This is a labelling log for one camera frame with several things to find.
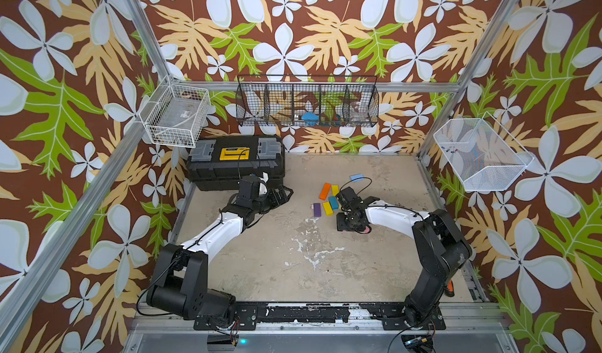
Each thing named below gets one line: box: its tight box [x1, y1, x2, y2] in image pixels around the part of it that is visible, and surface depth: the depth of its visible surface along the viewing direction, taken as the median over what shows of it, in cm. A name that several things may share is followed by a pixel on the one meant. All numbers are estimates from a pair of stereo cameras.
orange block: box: [319, 182, 332, 201], surface depth 109 cm
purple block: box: [313, 202, 323, 218], surface depth 101 cm
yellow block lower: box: [322, 201, 335, 217], surface depth 101 cm
